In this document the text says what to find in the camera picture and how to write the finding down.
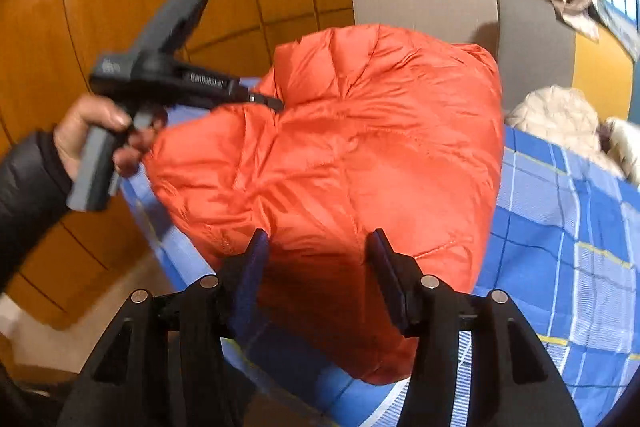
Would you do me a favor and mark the grey yellow blue headboard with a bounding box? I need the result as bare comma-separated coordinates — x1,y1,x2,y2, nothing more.
497,0,639,124

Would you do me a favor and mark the cream quilted jacket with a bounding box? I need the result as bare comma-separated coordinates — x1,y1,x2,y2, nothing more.
504,86,639,186

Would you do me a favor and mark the person's left hand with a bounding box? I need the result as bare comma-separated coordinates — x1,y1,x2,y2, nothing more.
53,94,167,181

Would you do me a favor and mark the orange puffer jacket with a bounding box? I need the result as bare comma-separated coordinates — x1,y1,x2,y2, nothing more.
144,25,504,385

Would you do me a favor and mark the blue plaid bed sheet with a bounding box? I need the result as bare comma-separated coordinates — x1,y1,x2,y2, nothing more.
122,107,639,426

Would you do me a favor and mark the wooden panelled wardrobe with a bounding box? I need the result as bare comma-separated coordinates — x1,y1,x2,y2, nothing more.
0,0,356,333

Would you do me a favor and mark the black jacket left forearm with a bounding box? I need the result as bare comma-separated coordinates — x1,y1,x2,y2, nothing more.
0,130,72,286

